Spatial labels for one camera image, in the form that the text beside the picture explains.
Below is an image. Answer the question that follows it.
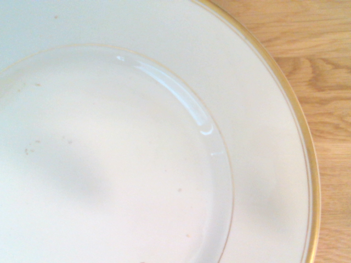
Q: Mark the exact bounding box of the white plate with gold rim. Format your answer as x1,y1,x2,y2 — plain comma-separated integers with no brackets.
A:
0,0,321,263

